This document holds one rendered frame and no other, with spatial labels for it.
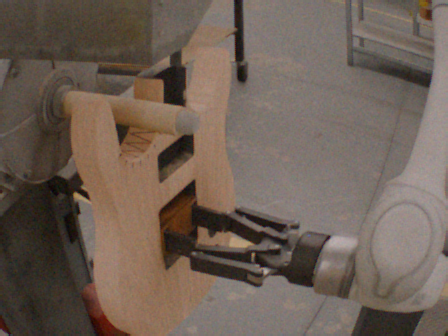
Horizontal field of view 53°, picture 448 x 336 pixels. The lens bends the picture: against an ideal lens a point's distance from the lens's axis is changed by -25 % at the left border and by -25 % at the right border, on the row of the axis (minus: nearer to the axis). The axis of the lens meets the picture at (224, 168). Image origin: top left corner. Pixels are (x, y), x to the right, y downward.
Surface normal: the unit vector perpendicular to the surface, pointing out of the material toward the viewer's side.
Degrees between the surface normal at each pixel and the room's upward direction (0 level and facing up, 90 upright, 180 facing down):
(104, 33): 90
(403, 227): 49
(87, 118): 71
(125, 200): 88
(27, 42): 90
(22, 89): 85
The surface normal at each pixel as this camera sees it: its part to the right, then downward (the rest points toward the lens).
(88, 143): -0.44, 0.40
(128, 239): 0.90, 0.19
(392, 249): -0.35, -0.22
